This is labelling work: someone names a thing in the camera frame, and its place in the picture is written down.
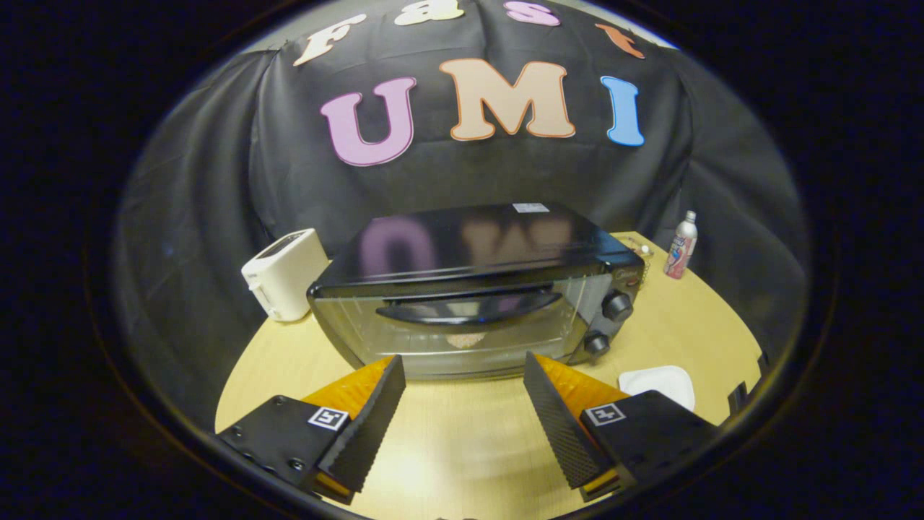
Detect white square plate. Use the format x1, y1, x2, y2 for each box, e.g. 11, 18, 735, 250
618, 365, 696, 412

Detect black backdrop cloth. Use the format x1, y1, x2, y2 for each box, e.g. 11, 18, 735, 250
115, 0, 809, 434

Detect small wire basket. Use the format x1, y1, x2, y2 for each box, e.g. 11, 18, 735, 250
619, 237, 656, 272

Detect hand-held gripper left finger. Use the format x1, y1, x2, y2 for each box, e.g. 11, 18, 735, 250
215, 354, 407, 505

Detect silver drink bottle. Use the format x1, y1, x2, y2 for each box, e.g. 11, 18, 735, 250
663, 210, 699, 280

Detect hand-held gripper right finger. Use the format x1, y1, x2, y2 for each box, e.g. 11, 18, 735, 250
523, 351, 721, 503

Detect white pop-up toaster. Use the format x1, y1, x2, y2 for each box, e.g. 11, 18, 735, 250
241, 228, 330, 322

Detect black toaster oven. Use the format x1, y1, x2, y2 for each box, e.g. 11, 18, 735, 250
307, 202, 645, 381

